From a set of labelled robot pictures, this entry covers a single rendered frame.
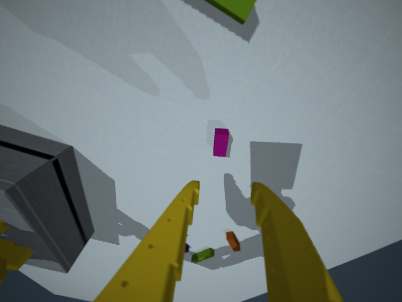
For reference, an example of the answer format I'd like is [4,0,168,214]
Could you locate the lime green rod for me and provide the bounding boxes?
[205,0,256,25]
[191,248,214,263]

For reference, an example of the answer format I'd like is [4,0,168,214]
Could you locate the magenta rod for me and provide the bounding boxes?
[213,128,229,157]

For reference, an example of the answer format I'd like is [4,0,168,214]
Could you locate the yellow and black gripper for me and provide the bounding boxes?
[93,180,344,302]

